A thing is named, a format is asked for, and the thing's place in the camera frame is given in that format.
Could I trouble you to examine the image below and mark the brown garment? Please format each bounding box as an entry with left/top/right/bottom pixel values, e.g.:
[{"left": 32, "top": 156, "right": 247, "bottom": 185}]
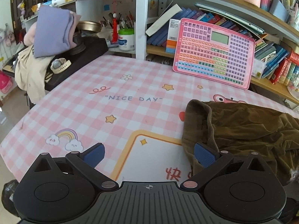
[{"left": 181, "top": 100, "right": 298, "bottom": 185}]

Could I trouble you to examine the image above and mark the pink checkered table mat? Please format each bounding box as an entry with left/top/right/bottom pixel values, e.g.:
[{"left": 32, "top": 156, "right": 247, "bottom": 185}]
[{"left": 1, "top": 56, "right": 297, "bottom": 183}]

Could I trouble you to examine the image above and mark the white wristwatch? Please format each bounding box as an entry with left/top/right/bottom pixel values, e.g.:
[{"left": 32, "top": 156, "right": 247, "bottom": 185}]
[{"left": 50, "top": 58, "right": 71, "bottom": 74}]

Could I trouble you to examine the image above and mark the beige cloth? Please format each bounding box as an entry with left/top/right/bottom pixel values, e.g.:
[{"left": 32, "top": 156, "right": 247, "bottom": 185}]
[{"left": 15, "top": 45, "right": 54, "bottom": 104}]

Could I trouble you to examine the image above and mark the pink keyboard learning toy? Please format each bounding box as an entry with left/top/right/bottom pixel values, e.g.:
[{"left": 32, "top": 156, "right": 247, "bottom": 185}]
[{"left": 173, "top": 18, "right": 255, "bottom": 90}]

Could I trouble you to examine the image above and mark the black tray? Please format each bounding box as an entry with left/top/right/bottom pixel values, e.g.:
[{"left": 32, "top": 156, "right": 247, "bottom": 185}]
[{"left": 45, "top": 37, "right": 108, "bottom": 91}]

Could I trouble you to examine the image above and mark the red hanging tassel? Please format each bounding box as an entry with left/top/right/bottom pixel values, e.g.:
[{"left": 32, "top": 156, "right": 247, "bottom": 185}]
[{"left": 111, "top": 13, "right": 118, "bottom": 43}]

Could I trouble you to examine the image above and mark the white jar green lid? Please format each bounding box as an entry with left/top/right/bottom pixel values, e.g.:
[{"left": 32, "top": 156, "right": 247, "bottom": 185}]
[{"left": 118, "top": 28, "right": 135, "bottom": 51}]

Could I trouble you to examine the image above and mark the purple folded garment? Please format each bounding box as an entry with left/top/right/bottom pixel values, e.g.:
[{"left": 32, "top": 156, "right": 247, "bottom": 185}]
[{"left": 33, "top": 6, "right": 81, "bottom": 58}]

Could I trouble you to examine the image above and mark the brass bowl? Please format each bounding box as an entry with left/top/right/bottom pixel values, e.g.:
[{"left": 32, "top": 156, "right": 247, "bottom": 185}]
[{"left": 77, "top": 21, "right": 102, "bottom": 33}]

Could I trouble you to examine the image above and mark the white orange box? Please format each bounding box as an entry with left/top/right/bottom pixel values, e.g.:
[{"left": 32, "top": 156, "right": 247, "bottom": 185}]
[{"left": 165, "top": 19, "right": 180, "bottom": 54}]

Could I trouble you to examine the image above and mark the white leaning book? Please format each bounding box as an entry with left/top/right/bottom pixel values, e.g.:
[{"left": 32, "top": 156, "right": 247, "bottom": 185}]
[{"left": 145, "top": 4, "right": 182, "bottom": 36}]

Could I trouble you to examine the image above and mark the white bookshelf frame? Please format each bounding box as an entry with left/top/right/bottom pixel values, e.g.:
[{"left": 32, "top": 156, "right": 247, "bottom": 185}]
[{"left": 23, "top": 0, "right": 299, "bottom": 61}]

